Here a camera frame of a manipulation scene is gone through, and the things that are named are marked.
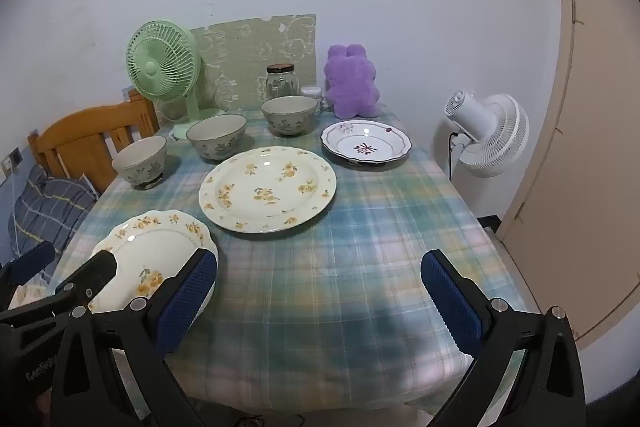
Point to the blue bed sheet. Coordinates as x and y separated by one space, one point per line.
6 232

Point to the scalloped red rim white plate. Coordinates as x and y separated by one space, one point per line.
365 139

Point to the white standing fan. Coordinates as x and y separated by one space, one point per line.
495 132

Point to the glass jar with dark lid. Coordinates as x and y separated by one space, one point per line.
282 84

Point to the purple plush toy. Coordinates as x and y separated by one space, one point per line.
350 82

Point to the scalloped yellow floral plate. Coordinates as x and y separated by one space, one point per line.
145 252

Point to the wall socket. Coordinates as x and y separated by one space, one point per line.
12 159

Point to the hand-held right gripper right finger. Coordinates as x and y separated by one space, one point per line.
450 302

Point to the wooden chair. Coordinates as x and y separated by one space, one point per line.
85 132

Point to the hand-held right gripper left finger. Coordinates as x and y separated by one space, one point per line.
190 297

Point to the green patterned wall sheet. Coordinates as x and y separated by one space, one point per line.
240 52

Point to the small white plastic container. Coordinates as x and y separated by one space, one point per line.
312 94

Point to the white crumpled cloth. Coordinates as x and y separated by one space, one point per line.
30 294

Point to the green desk fan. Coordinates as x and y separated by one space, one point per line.
160 67

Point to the large round yellow floral plate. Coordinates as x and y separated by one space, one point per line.
265 192

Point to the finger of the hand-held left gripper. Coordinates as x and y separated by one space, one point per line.
95 272
30 262

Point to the grey floral ceramic bowl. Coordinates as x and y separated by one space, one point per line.
140 172
290 122
215 147

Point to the beige door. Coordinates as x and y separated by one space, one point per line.
590 157

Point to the plaid blue green tablecloth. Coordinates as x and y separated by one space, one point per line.
325 287

